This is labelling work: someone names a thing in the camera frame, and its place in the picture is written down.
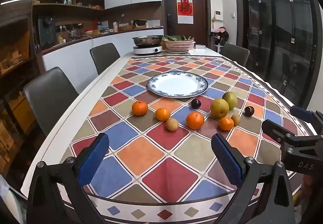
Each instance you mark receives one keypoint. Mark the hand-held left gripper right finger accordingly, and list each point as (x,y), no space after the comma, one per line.
(228,161)

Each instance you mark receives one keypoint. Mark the green pear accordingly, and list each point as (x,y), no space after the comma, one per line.
(231,99)

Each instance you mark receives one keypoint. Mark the white induction cooker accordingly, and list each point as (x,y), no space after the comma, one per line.
(147,50)

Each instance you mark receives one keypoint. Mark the orange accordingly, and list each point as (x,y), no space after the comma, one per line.
(162,114)
(226,123)
(194,120)
(139,108)

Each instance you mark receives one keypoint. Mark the black framed glass sliding door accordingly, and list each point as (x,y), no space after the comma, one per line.
(277,37)

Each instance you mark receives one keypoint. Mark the small flat box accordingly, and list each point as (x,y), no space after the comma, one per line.
(201,46)

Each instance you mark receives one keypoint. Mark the red and white wall poster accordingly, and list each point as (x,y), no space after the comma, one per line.
(184,9)

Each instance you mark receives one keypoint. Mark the dark purple plum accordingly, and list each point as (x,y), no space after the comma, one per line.
(195,103)
(249,111)

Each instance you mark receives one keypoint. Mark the dark wooden door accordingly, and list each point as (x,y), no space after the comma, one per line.
(196,30)

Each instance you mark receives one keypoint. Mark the yellow pear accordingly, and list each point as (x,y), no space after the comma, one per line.
(219,108)

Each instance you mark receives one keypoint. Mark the wooden shelf unit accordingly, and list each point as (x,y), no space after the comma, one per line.
(15,62)

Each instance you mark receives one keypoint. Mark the brown wicker tray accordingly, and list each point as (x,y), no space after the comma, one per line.
(125,28)

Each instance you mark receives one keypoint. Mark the baby stroller with doll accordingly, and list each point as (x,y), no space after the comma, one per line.
(220,36)

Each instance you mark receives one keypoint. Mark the leafy greens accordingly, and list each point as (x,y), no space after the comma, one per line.
(176,38)

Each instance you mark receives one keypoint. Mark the black door lock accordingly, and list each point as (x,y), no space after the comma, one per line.
(169,20)

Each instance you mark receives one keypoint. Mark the white intercom panel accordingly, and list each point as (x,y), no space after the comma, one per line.
(218,15)

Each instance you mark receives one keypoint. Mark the pink woven basket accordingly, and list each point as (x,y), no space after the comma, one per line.
(178,46)

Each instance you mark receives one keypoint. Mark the blue rimmed white plate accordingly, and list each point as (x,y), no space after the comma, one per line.
(177,85)

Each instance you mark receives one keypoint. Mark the dark countertop appliance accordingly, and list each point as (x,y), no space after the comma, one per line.
(46,31)

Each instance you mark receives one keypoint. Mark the grey dining chair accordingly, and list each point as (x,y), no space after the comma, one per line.
(234,54)
(50,95)
(104,57)

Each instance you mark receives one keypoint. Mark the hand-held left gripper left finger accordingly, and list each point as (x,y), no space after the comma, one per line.
(93,161)

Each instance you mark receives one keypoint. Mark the steel pot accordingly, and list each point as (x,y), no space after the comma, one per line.
(147,40)

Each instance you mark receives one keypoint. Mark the colourful checkered tablecloth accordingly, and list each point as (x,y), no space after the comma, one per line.
(171,176)

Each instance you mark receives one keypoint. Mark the small tan round fruit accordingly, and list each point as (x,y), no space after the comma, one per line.
(172,124)
(236,119)

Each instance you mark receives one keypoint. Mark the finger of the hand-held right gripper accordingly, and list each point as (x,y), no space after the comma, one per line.
(304,113)
(275,129)

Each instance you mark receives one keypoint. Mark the black bag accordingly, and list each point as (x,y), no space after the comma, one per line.
(139,23)

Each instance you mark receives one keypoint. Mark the white counter cabinet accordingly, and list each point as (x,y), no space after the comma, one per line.
(75,60)

